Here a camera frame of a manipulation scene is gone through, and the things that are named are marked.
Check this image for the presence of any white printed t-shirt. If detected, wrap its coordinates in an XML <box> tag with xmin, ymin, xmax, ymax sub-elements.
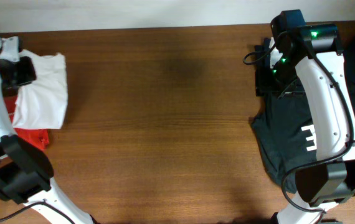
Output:
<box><xmin>12</xmin><ymin>50</ymin><xmax>69</xmax><ymax>129</ymax></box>

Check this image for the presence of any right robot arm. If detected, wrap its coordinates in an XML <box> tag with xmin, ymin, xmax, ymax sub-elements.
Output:
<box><xmin>255</xmin><ymin>9</ymin><xmax>355</xmax><ymax>223</ymax></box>

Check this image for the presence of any dark lettered t-shirt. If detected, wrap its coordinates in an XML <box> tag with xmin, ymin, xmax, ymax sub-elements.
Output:
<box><xmin>251</xmin><ymin>37</ymin><xmax>355</xmax><ymax>185</ymax></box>

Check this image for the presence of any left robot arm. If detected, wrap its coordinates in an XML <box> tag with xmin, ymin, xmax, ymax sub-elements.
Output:
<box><xmin>0</xmin><ymin>35</ymin><xmax>96</xmax><ymax>223</ymax></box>

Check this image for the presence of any folded red t-shirt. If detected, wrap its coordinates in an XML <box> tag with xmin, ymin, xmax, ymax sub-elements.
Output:
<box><xmin>4</xmin><ymin>96</ymin><xmax>50</xmax><ymax>151</ymax></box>

